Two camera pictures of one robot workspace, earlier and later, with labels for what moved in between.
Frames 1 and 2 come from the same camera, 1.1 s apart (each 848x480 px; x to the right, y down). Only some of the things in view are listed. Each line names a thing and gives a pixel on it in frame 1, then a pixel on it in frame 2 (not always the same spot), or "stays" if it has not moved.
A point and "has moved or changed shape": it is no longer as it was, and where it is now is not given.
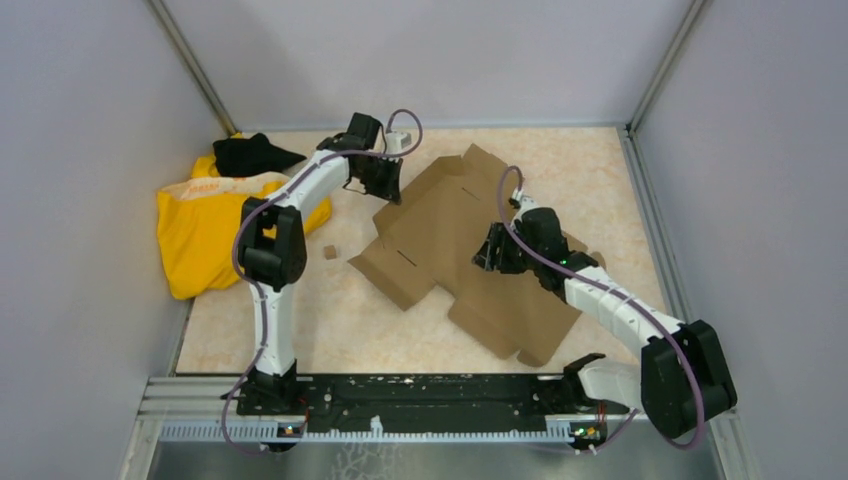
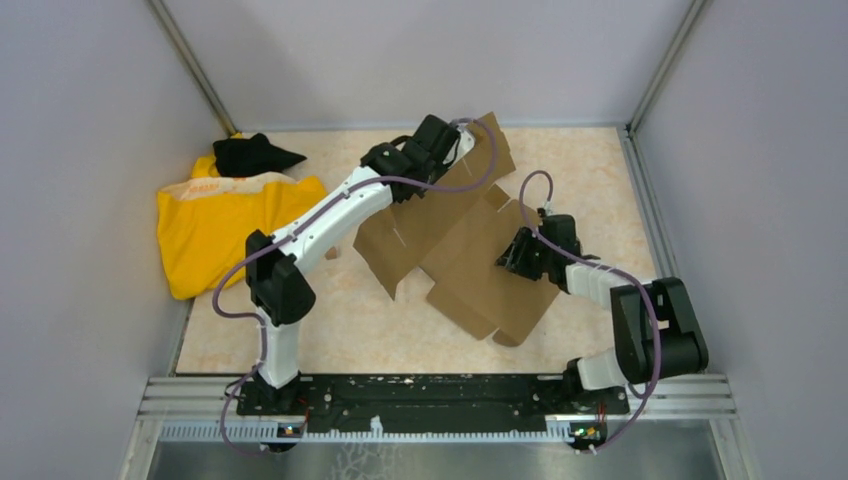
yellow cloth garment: [197, 218] stays
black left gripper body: [379, 175] → [439, 167]
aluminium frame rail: [204, 397] stays
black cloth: [253, 155] stays
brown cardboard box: [426, 238] has moved or changed shape
